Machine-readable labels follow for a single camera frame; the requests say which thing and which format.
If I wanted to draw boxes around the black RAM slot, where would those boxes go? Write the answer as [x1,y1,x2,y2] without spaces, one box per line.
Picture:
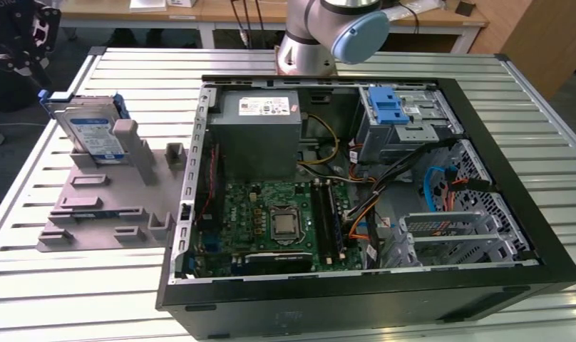
[323,179,343,263]
[313,179,335,264]

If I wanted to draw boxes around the silver CPU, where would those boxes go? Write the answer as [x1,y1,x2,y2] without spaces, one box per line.
[271,212,300,240]

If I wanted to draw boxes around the grey plastic parts rack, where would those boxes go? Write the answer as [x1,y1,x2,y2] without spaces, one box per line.
[36,119,190,253]

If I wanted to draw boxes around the grey cable white plug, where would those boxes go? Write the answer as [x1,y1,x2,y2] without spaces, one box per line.
[237,0,251,49]

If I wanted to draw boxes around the black graphics card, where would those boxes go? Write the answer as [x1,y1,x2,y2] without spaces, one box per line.
[243,251,313,274]

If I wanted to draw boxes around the black open PC case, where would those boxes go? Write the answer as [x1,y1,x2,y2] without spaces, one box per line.
[154,73,576,340]

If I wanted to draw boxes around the grey power supply unit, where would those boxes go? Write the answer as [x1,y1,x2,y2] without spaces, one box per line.
[207,89,303,182]

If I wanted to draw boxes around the blue plastic drive latch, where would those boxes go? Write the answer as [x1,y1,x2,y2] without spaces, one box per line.
[367,86,408,125]

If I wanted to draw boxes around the yellow power wires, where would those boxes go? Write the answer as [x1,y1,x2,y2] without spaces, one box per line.
[296,113,340,165]

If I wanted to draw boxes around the green motherboard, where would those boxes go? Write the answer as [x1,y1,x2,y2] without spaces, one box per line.
[192,180,365,278]

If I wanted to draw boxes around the thin red wire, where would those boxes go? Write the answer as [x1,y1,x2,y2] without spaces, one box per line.
[197,142,221,222]

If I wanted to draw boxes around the black CPU socket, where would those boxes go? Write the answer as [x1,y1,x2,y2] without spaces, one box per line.
[267,204,307,247]

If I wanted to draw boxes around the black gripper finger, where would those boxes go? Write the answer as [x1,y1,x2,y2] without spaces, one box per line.
[0,48,54,94]
[28,6,61,50]

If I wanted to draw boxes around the RAM stick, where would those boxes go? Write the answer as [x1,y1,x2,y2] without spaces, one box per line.
[70,210,122,218]

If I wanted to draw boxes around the hard disk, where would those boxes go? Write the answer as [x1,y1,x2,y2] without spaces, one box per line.
[38,90,130,165]

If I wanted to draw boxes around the grey metal drive cage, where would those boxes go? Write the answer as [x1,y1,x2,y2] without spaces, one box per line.
[355,85,465,165]

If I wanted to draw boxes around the wooden desk white frame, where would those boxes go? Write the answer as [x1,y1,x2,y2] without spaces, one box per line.
[0,0,489,49]

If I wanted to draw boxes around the black office chair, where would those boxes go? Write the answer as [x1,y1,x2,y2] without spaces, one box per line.
[0,76,46,113]

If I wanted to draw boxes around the grey metal disk bay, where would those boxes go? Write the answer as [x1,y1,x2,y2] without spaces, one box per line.
[380,212,531,269]

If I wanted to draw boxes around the blue data wire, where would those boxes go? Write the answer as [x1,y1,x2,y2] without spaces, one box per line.
[423,165,455,214]

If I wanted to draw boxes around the wooden cabinet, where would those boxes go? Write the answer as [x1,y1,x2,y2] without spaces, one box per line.
[468,0,576,103]

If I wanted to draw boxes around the black cable bundle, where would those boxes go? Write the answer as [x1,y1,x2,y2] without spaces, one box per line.
[347,139,460,222]

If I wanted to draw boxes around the orange data wire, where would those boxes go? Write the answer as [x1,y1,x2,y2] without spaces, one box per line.
[348,206,376,240]

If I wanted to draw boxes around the large white box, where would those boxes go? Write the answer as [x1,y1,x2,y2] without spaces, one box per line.
[128,0,168,14]

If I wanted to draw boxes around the clear plastic bag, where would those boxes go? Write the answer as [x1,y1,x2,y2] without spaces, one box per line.
[396,0,448,17]

